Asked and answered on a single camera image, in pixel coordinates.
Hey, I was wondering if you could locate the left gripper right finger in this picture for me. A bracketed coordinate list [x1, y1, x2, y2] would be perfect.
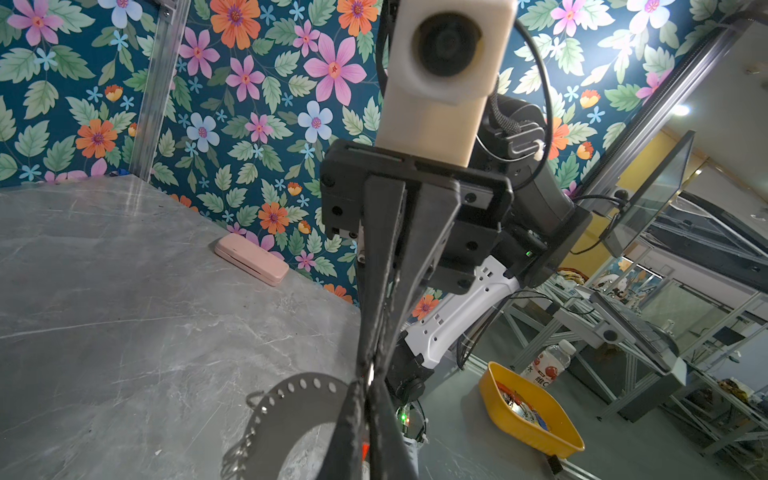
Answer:
[367, 378, 418, 480]

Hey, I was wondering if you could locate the plastic drink bottle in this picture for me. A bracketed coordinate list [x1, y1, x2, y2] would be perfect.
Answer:
[521, 340, 576, 388]

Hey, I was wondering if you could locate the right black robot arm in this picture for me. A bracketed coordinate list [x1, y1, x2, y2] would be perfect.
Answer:
[320, 95, 590, 406]

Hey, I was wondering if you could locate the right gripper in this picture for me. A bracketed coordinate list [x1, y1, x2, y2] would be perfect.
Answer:
[320, 140, 513, 380]

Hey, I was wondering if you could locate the pink eraser case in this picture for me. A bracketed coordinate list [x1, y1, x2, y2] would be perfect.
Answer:
[214, 233, 289, 287]

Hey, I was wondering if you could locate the yellow plastic bin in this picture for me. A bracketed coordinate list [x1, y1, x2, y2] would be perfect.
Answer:
[479, 362, 585, 459]

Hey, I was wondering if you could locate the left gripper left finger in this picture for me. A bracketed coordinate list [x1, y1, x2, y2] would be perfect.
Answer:
[317, 380, 366, 480]

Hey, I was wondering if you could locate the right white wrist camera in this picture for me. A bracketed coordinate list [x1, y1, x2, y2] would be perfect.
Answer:
[375, 0, 517, 167]

